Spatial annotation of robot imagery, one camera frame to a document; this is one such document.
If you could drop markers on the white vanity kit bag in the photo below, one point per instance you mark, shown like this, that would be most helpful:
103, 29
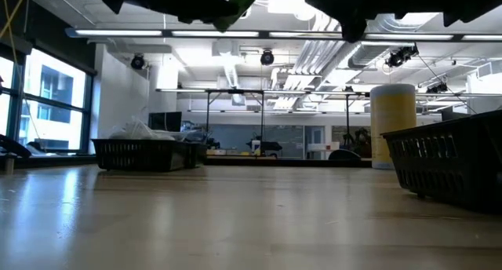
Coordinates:
137, 132

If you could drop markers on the black ceiling spotlight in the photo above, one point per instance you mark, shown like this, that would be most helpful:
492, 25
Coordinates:
400, 57
437, 88

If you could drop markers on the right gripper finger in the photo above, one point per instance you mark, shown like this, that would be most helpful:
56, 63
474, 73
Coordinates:
353, 31

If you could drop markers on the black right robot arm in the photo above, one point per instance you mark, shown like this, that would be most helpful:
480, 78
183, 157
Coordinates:
451, 1

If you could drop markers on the yellow canister white lid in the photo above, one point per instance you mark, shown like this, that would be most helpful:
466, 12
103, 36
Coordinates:
392, 125

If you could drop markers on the long ceiling light strip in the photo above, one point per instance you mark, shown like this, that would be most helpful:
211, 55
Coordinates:
215, 33

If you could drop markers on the white cotton pads bag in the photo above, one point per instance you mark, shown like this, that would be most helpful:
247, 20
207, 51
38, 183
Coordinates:
182, 134

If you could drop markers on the black background monitors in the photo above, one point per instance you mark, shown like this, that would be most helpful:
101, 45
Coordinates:
164, 121

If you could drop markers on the round black ceiling fixture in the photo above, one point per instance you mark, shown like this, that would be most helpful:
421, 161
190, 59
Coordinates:
137, 62
267, 57

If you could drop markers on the silver ventilation duct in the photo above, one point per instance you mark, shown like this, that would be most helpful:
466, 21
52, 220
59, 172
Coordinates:
368, 52

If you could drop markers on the black overhead rig frame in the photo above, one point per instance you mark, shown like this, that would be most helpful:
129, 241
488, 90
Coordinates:
235, 91

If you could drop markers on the large window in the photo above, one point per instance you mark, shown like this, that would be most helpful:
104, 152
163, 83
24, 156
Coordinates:
55, 81

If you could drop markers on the black slotted plastic basket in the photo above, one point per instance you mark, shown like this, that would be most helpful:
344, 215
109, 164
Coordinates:
427, 160
137, 155
488, 164
194, 154

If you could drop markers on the green travel bottle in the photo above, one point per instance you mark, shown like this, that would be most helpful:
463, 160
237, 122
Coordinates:
241, 3

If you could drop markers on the black background robot arm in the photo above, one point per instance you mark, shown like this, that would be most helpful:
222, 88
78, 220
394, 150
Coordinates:
359, 142
268, 146

